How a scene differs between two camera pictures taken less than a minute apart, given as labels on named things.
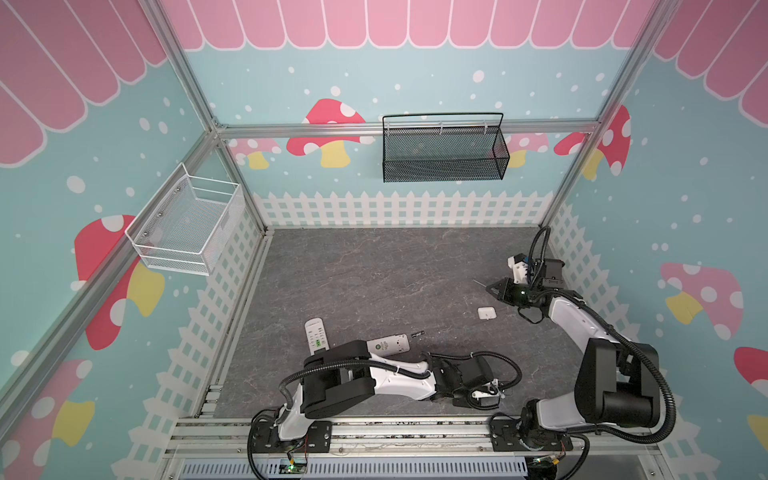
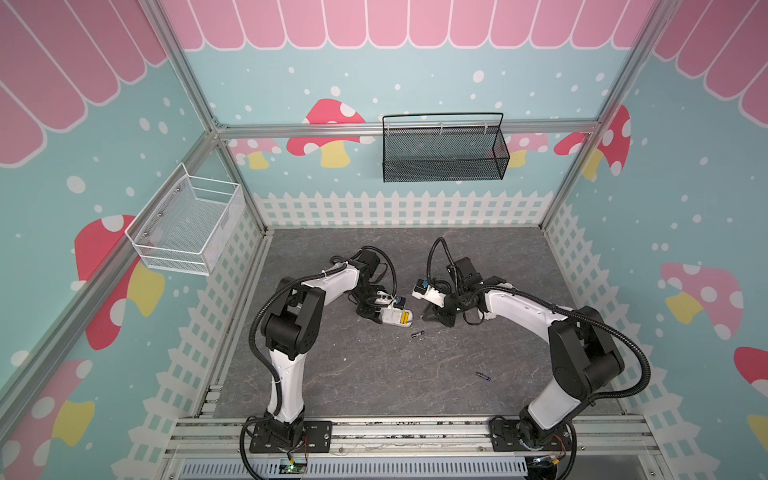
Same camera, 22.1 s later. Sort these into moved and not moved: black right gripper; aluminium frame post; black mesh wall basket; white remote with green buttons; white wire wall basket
Moved: white remote with green buttons; black right gripper
Not moved: aluminium frame post; white wire wall basket; black mesh wall basket
